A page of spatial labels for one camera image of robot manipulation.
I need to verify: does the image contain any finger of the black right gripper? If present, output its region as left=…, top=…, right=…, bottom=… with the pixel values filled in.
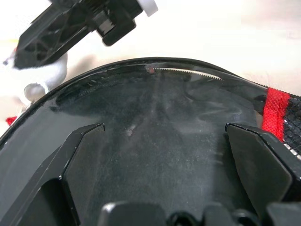
left=14, top=0, right=95, bottom=69

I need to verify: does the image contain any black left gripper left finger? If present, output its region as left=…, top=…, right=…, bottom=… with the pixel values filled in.
left=0, top=123, right=106, bottom=226

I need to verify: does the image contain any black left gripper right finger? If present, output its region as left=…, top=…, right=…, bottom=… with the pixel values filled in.
left=225, top=122, right=301, bottom=220

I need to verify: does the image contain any white zipper pull cord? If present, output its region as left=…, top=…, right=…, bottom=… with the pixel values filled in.
left=2, top=48, right=69, bottom=105

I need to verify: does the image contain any black red clear paddle case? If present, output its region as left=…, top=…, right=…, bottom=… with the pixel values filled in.
left=0, top=56, right=301, bottom=226

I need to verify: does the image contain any black rubber table tennis paddle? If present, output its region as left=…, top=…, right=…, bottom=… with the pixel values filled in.
left=0, top=68, right=266, bottom=226

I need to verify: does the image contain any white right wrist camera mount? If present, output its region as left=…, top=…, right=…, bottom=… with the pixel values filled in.
left=138, top=0, right=159, bottom=17

